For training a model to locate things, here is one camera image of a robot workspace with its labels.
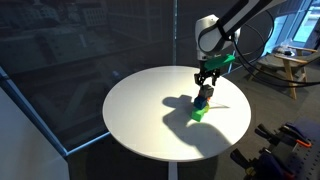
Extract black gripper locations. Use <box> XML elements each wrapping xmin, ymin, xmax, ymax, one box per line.
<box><xmin>194</xmin><ymin>68</ymin><xmax>220</xmax><ymax>87</ymax></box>

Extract gray block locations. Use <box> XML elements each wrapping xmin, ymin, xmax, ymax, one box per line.
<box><xmin>199</xmin><ymin>84</ymin><xmax>214</xmax><ymax>98</ymax></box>

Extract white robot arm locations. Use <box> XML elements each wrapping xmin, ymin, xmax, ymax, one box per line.
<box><xmin>194</xmin><ymin>0</ymin><xmax>285</xmax><ymax>86</ymax></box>

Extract blue block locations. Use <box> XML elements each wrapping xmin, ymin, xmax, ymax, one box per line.
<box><xmin>194</xmin><ymin>96</ymin><xmax>207</xmax><ymax>110</ymax></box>

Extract yellow-green block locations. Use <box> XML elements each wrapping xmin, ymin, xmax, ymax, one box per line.
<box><xmin>204</xmin><ymin>102</ymin><xmax>210</xmax><ymax>113</ymax></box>

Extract green block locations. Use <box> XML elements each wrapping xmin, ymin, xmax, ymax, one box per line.
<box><xmin>191</xmin><ymin>108</ymin><xmax>205</xmax><ymax>122</ymax></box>

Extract wooden chair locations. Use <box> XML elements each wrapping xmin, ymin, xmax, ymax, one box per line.
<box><xmin>254</xmin><ymin>46</ymin><xmax>320</xmax><ymax>99</ymax></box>

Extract orange-tipped spring clamp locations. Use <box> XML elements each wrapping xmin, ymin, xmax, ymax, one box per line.
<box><xmin>255</xmin><ymin>123</ymin><xmax>312</xmax><ymax>148</ymax></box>

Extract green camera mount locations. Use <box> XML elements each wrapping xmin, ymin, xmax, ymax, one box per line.
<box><xmin>204</xmin><ymin>54</ymin><xmax>235</xmax><ymax>71</ymax></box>

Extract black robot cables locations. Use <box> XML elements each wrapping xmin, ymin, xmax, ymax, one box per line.
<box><xmin>229</xmin><ymin>9</ymin><xmax>320</xmax><ymax>90</ymax></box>

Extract white table pedestal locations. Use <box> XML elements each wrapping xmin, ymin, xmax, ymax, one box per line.
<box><xmin>168</xmin><ymin>162</ymin><xmax>178</xmax><ymax>180</ymax></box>

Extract purple-handled spring clamp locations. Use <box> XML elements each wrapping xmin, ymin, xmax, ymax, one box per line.
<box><xmin>230</xmin><ymin>148</ymin><xmax>296</xmax><ymax>180</ymax></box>

